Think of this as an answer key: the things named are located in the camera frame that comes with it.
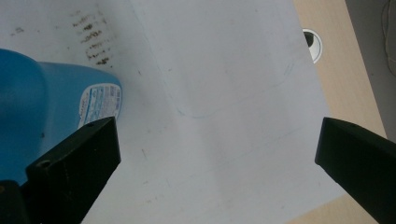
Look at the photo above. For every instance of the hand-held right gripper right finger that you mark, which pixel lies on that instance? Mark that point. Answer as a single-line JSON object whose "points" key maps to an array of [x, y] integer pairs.
{"points": [[361, 161]]}

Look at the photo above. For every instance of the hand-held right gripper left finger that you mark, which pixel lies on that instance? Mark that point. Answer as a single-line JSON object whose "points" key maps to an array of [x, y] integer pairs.
{"points": [[74, 168]]}

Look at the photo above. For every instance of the blue plastic bottle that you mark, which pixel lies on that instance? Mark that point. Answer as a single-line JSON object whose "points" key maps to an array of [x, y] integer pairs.
{"points": [[37, 102]]}

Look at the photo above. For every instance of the white paper sheet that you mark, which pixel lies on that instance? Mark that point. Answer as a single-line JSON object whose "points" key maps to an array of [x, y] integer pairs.
{"points": [[202, 109]]}

